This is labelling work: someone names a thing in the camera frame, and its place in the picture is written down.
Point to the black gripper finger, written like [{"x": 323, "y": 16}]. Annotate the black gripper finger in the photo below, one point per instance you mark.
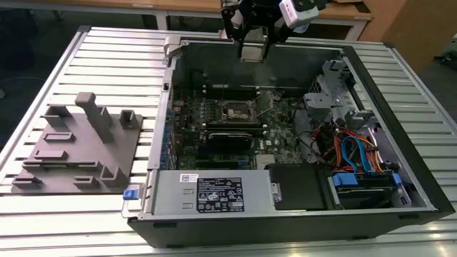
[
  {"x": 242, "y": 48},
  {"x": 269, "y": 49}
]

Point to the silver CPU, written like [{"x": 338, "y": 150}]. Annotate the silver CPU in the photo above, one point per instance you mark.
[{"x": 253, "y": 54}]

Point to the CPU socket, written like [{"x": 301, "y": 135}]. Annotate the CPU socket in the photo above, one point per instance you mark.
[{"x": 238, "y": 111}]

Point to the wooden desk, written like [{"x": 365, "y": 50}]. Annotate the wooden desk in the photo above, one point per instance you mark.
[
  {"x": 343, "y": 14},
  {"x": 71, "y": 3}
]

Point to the metal disk bay cage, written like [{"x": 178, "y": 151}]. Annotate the metal disk bay cage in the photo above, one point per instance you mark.
[{"x": 318, "y": 103}]

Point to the green motherboard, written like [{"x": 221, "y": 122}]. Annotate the green motherboard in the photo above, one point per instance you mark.
[{"x": 282, "y": 125}]

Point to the black graphics card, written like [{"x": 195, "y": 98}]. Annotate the black graphics card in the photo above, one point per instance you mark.
[{"x": 229, "y": 143}]

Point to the wooden cabinet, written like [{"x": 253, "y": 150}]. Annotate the wooden cabinet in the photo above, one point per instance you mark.
[{"x": 411, "y": 26}]

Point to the silver heat sink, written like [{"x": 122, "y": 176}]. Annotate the silver heat sink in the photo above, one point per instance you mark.
[{"x": 267, "y": 159}]

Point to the black plastic shroud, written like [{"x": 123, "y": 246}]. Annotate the black plastic shroud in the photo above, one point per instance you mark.
[{"x": 301, "y": 187}]

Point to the silver power supply unit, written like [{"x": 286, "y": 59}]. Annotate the silver power supply unit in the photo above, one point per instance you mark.
[{"x": 171, "y": 192}]

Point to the grey parts rack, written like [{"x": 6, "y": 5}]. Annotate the grey parts rack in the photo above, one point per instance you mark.
[{"x": 82, "y": 150}]

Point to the hard disk in blue carrier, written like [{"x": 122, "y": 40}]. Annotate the hard disk in blue carrier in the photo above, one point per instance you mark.
[{"x": 365, "y": 196}]

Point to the blue case latch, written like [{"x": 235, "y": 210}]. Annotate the blue case latch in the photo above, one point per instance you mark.
[{"x": 130, "y": 195}]

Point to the black PC case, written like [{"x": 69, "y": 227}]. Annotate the black PC case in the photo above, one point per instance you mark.
[{"x": 286, "y": 230}]

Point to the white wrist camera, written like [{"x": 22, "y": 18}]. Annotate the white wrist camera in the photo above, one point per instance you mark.
[{"x": 297, "y": 13}]

